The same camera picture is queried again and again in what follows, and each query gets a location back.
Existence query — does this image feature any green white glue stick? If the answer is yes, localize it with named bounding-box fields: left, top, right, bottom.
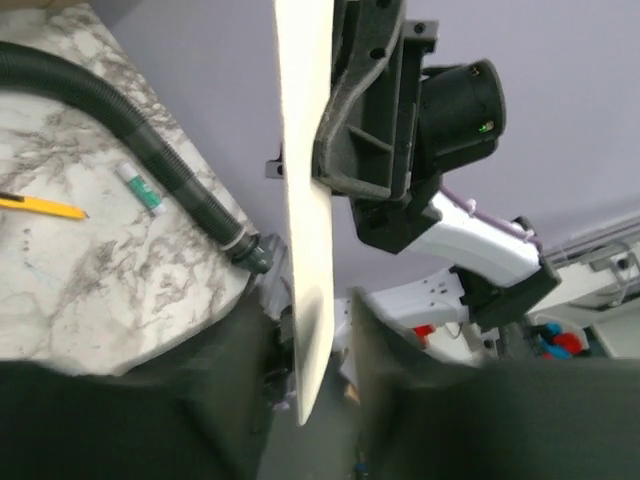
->
left=117, top=163, right=166, bottom=216

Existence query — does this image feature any aluminium rail frame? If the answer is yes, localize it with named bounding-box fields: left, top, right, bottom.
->
left=532, top=214, right=639, bottom=311

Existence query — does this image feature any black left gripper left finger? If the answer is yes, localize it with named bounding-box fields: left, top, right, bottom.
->
left=1, top=295, right=275, bottom=479

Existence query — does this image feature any yellow utility knife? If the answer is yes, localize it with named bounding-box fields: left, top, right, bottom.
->
left=1, top=192, right=88, bottom=220

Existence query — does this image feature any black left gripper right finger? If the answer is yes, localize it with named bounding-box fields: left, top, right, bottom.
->
left=351, top=289, right=639, bottom=480

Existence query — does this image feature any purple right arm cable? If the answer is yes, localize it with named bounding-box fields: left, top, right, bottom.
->
left=439, top=179, right=546, bottom=256

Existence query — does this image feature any black corrugated hose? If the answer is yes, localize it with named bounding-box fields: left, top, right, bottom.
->
left=0, top=41, right=281, bottom=274

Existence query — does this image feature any beige paper letter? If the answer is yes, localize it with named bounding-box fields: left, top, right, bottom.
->
left=274, top=0, right=335, bottom=424

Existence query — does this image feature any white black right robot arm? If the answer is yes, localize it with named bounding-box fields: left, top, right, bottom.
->
left=311, top=1, right=560, bottom=348

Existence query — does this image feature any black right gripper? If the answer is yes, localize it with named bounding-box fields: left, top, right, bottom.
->
left=312, top=1, right=439, bottom=200

